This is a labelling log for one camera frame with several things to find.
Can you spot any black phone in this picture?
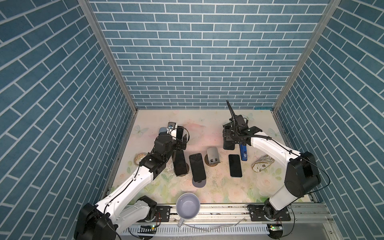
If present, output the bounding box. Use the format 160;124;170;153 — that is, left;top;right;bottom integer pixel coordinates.
223;141;236;151
229;155;243;178
176;126;184;140
189;153;206;182
172;150;187;176

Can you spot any wooden base phone stand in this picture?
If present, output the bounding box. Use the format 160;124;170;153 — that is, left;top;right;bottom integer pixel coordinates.
205;147;220;167

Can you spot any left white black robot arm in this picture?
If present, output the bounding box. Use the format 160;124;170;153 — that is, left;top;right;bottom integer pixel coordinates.
74;132;190;240

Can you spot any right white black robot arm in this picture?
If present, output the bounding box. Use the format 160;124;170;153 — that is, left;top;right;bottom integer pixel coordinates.
223;115;321;218

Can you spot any front left phone stand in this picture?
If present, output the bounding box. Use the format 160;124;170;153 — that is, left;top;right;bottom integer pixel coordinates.
177;164;190;177

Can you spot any grey round phone stand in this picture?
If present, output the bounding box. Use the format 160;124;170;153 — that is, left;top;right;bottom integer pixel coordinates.
192;180;207;188

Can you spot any blue fabric cylinder speaker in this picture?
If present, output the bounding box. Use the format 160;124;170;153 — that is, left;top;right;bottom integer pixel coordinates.
159;127;168;135

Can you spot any blue black stapler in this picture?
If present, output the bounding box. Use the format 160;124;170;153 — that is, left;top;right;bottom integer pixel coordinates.
240;145;248;161

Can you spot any right seashell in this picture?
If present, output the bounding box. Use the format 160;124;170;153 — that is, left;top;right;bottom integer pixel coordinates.
252;155;275;173

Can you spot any left circuit board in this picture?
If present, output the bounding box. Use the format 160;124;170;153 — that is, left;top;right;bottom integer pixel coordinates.
138;226;158;235

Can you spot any circuit board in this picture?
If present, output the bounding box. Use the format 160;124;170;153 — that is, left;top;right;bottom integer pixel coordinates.
267;224;284;232
138;226;158;235

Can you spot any right circuit board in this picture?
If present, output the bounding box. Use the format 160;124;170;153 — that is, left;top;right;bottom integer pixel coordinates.
267;224;284;232

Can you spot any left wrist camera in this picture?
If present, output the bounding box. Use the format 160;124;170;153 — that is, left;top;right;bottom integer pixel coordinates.
167;122;178;131

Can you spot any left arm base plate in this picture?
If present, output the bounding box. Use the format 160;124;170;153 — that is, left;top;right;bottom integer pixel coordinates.
139;206;171;223

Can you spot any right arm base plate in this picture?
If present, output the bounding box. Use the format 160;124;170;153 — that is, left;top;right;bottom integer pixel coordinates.
247;204;291;222

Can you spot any white cable duct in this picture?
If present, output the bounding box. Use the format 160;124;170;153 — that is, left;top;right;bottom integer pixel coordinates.
120;224;270;237

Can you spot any aluminium front rail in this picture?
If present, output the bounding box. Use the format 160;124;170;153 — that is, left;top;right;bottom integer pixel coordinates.
80;202;340;240

